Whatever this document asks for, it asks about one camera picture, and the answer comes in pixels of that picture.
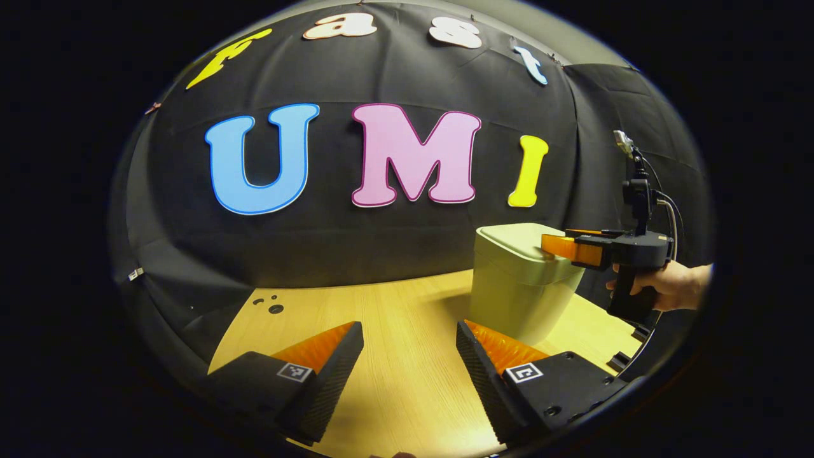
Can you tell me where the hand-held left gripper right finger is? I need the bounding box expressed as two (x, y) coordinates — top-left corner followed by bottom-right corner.
(455, 321), (637, 447)

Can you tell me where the wooden desktop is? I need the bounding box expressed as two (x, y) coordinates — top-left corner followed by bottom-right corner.
(209, 270), (643, 458)

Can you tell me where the black backdrop cloth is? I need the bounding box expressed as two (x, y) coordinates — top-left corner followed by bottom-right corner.
(111, 3), (713, 382)

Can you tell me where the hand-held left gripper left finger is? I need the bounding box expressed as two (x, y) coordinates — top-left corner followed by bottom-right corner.
(203, 321), (364, 446)

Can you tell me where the green desktop garbage bin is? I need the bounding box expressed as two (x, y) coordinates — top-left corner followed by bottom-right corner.
(469, 223), (586, 346)

